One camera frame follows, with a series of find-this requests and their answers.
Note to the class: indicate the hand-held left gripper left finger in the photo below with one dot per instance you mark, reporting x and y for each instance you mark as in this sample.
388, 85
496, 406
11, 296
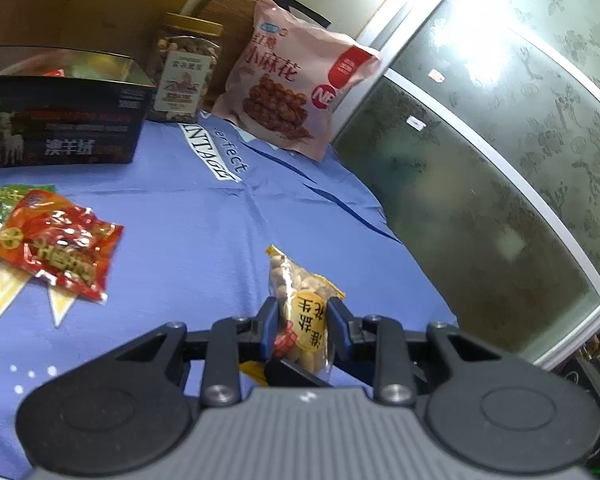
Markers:
270, 322

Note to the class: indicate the frosted glass door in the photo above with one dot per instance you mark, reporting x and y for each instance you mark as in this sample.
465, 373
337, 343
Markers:
480, 185

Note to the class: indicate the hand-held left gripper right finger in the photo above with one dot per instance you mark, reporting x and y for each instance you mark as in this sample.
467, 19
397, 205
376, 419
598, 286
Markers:
336, 322

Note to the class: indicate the white sticker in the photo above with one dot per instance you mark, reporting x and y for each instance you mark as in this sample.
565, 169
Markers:
435, 76
416, 122

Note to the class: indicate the clear nut jar gold lid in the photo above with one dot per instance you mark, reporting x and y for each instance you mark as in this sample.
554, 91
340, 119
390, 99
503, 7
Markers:
185, 75

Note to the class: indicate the wooden wall panel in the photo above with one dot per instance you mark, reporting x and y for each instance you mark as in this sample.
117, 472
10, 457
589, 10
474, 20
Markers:
105, 5

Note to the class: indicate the blue printed cloth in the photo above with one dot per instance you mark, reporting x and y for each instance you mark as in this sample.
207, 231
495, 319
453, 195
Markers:
205, 220

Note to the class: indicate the pink snack bag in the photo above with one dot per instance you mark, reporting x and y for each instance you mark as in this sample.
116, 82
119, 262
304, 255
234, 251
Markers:
280, 85

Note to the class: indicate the black cardboard box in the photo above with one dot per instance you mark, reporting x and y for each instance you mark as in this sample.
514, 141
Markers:
55, 125

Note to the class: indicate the clear yellow-trimmed peanut packet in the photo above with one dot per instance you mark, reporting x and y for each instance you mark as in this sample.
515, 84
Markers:
302, 320

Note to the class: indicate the red snack packet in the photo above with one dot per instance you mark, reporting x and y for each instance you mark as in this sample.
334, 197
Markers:
55, 245

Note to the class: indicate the round wooden board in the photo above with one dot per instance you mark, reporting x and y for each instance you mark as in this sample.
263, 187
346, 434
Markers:
225, 7

